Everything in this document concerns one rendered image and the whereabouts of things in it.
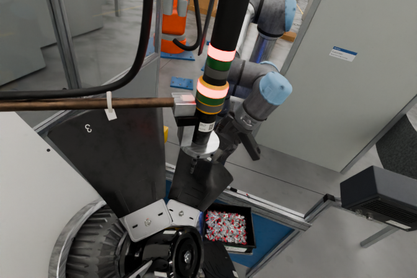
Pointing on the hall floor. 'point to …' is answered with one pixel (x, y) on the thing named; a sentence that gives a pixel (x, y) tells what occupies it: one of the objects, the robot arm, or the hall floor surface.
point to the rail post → (273, 252)
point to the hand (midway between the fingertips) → (215, 161)
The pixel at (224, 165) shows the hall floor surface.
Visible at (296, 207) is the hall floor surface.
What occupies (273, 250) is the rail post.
